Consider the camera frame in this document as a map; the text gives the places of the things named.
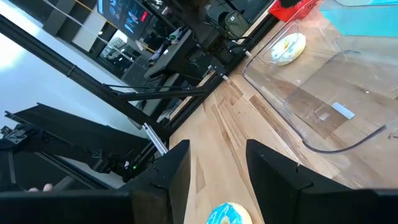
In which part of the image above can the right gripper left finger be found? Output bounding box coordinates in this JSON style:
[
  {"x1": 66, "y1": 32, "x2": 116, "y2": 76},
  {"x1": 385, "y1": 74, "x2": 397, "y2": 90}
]
[{"x1": 0, "y1": 139, "x2": 192, "y2": 224}]

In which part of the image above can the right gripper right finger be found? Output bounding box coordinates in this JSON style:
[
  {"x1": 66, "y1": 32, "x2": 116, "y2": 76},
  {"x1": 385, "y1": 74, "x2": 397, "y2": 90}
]
[{"x1": 245, "y1": 139, "x2": 398, "y2": 224}]

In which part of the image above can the blue frosted donut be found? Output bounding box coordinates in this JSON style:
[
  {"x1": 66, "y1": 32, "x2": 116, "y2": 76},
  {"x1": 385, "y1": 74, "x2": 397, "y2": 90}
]
[{"x1": 205, "y1": 202, "x2": 253, "y2": 224}]

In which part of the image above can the clear plastic bin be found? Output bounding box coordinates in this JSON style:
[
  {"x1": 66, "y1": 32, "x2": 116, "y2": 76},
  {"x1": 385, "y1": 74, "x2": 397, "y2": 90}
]
[{"x1": 241, "y1": 0, "x2": 398, "y2": 155}]

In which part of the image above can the white frosted donut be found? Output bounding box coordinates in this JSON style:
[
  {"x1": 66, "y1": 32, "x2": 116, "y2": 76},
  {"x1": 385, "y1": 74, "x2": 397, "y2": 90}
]
[{"x1": 269, "y1": 32, "x2": 307, "y2": 67}]

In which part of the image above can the person's hand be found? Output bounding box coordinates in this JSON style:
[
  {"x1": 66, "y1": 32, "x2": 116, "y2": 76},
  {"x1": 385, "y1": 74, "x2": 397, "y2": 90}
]
[{"x1": 27, "y1": 182, "x2": 54, "y2": 193}]

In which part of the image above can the grey desk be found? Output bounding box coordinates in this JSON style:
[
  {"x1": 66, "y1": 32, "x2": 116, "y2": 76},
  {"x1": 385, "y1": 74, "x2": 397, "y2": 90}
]
[{"x1": 144, "y1": 29, "x2": 200, "y2": 78}]

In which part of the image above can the grey backpack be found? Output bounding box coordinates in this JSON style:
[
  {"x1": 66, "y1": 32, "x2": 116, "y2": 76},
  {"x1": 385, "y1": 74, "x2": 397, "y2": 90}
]
[{"x1": 217, "y1": 11, "x2": 249, "y2": 38}]

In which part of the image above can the red plastic basket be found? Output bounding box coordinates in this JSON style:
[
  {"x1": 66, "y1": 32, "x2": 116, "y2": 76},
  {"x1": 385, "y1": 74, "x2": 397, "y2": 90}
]
[{"x1": 268, "y1": 0, "x2": 321, "y2": 22}]

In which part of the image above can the grey shelving unit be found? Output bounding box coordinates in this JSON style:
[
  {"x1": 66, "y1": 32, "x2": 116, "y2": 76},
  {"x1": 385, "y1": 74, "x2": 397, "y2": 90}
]
[{"x1": 42, "y1": 0, "x2": 108, "y2": 52}]

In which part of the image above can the green translucent plastic bin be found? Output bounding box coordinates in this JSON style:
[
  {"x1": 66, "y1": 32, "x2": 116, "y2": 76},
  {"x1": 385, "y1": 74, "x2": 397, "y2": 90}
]
[{"x1": 319, "y1": 0, "x2": 398, "y2": 38}]

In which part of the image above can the silver frame bracket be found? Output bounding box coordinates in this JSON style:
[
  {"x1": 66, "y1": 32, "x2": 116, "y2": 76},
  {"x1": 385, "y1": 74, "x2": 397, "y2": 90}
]
[{"x1": 142, "y1": 122, "x2": 169, "y2": 156}]

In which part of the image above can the black aluminium table frame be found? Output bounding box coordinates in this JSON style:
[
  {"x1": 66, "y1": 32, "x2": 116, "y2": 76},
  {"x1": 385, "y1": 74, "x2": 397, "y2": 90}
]
[{"x1": 102, "y1": 14, "x2": 280, "y2": 147}]

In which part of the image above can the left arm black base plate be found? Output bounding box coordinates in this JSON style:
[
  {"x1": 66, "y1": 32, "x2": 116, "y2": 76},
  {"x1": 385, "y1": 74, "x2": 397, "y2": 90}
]
[{"x1": 198, "y1": 37, "x2": 252, "y2": 82}]

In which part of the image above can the black rig upright post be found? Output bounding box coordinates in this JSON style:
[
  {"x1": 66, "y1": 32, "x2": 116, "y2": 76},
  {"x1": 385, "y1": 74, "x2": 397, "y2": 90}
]
[{"x1": 0, "y1": 14, "x2": 170, "y2": 141}]

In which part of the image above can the wall display screen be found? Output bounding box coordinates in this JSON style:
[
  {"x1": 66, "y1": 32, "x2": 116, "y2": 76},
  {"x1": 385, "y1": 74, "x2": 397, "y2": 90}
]
[{"x1": 96, "y1": 0, "x2": 153, "y2": 41}]

